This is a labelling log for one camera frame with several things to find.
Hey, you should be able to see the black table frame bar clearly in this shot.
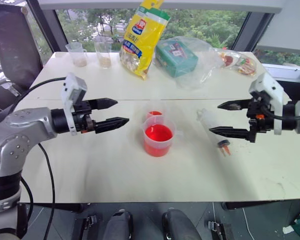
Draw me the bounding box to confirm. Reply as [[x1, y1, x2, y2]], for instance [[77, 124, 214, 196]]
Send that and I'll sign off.
[[31, 202, 87, 214], [221, 198, 295, 211]]

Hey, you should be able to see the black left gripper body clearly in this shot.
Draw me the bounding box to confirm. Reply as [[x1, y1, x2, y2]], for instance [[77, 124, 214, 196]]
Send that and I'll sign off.
[[71, 99, 97, 135]]

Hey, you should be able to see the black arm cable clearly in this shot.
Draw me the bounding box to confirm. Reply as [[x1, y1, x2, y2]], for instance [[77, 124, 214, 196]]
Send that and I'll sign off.
[[0, 76, 67, 127], [19, 142, 57, 240], [261, 104, 300, 122]]

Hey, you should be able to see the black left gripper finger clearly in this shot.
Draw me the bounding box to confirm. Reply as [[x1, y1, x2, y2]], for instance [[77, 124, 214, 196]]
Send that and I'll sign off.
[[87, 97, 119, 111], [94, 116, 130, 135]]

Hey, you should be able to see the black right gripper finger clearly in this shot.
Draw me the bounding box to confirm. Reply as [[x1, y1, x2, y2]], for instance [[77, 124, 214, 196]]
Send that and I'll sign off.
[[208, 125, 251, 144], [217, 99, 252, 112]]

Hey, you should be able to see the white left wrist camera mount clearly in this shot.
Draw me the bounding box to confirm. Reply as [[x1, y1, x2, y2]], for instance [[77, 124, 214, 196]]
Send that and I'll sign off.
[[60, 72, 88, 136]]

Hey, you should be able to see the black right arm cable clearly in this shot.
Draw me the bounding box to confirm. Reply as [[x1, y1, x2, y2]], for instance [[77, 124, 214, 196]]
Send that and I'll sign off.
[[261, 104, 300, 122]]

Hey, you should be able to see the yellow snack bag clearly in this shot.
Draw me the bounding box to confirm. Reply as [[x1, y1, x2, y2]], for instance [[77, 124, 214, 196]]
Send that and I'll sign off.
[[118, 0, 172, 81]]

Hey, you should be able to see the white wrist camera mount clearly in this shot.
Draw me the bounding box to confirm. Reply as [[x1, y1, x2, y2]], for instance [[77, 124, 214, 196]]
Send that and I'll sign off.
[[248, 72, 286, 136], [60, 72, 88, 136]]

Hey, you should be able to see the black metal clamp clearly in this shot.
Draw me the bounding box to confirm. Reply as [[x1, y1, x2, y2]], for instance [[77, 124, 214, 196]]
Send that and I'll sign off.
[[82, 214, 99, 231], [206, 220, 235, 240]]

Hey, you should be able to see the clear plastic bottle lying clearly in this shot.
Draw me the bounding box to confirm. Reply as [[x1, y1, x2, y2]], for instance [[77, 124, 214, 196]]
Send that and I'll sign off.
[[196, 108, 233, 158]]

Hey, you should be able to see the green box in plastic bag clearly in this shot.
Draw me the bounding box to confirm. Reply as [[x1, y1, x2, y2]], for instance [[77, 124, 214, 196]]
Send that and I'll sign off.
[[155, 35, 225, 90]]

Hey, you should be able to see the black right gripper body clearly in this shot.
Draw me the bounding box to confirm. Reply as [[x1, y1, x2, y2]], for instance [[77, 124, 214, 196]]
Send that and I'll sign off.
[[246, 90, 276, 144]]

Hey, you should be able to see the clear measuring cup with handle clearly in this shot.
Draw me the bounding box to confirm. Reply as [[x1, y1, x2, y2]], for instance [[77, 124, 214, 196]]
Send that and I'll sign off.
[[65, 41, 89, 68]]

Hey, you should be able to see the small cup of red liquid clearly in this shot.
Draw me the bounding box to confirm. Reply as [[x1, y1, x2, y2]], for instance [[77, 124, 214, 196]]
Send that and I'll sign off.
[[146, 98, 166, 121]]

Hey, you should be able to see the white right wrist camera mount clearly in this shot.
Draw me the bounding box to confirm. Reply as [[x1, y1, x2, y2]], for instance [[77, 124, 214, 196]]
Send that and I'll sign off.
[[248, 72, 286, 136]]

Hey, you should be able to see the dark rounded shape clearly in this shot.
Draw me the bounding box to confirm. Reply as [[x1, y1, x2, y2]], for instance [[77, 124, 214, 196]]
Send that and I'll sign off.
[[105, 209, 134, 240], [161, 208, 204, 240]]

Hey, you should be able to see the green cardboard box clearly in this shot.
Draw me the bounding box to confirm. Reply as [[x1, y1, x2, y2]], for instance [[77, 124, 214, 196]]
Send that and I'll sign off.
[[155, 39, 199, 78]]

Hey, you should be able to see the large cup of red liquid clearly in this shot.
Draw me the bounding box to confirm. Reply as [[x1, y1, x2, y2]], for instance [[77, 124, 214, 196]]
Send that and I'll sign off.
[[140, 115, 184, 158]]

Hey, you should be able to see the clear straight plastic cup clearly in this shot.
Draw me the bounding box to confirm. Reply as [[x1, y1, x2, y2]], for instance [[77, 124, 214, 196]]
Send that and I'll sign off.
[[93, 39, 114, 69]]

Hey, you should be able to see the thin white floor cable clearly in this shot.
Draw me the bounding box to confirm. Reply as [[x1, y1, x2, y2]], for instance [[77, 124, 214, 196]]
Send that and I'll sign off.
[[241, 206, 255, 240]]

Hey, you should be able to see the black office chair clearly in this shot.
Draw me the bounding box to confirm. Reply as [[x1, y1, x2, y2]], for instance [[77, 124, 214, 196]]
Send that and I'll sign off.
[[0, 1, 44, 118]]

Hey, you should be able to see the clear packet of colourful snacks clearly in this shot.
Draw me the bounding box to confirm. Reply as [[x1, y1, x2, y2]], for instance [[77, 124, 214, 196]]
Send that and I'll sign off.
[[214, 48, 259, 76]]

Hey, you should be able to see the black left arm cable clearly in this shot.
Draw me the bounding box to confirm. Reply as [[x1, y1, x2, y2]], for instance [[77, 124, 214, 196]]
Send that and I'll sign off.
[[0, 76, 67, 127], [19, 142, 57, 240]]

